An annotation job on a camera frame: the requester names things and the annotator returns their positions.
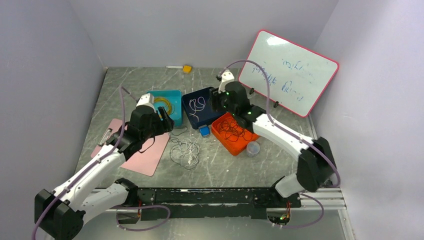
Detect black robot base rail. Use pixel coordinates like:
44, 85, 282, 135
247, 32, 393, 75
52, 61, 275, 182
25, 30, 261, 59
115, 178, 301, 221

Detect orange plastic tray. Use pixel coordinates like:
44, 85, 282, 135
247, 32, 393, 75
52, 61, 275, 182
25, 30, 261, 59
211, 112, 260, 156

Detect navy blue plastic tray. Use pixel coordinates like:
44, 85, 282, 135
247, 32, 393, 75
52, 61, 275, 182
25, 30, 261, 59
181, 87, 226, 130

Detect yellow coiled cable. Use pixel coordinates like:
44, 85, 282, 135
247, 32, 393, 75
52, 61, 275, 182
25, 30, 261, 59
152, 96, 175, 117

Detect short white cable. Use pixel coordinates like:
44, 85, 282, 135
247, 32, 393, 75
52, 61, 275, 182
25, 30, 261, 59
188, 96, 207, 123

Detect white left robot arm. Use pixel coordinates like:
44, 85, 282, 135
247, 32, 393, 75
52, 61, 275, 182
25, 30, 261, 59
31, 104, 174, 240

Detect clear plastic cup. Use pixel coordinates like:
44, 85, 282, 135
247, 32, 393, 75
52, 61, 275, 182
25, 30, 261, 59
245, 141, 261, 158

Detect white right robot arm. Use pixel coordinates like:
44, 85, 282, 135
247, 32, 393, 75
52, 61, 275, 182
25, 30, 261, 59
209, 81, 337, 207

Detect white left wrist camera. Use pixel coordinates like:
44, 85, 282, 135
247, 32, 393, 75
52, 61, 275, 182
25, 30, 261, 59
135, 93, 157, 113

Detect teal plastic tray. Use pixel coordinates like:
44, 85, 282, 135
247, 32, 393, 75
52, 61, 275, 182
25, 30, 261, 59
147, 89, 183, 128

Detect pink framed whiteboard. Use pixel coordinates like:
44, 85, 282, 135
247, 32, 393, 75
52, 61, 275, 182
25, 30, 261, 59
238, 30, 339, 118

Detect white marker pen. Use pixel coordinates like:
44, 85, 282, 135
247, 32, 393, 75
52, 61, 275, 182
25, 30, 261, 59
166, 65, 183, 69

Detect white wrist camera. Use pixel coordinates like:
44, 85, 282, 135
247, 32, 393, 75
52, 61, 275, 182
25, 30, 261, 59
216, 69, 235, 94
135, 93, 157, 113

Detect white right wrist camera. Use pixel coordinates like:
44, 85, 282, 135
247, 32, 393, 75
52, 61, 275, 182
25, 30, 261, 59
216, 69, 235, 94

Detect pink clipboard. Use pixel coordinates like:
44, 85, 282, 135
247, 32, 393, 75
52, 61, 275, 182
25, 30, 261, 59
91, 118, 170, 177

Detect black thin cable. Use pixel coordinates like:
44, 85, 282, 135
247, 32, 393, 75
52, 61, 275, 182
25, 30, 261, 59
168, 126, 201, 171

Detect yellow block eraser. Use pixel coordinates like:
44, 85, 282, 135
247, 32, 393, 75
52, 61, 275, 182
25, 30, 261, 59
181, 65, 193, 74

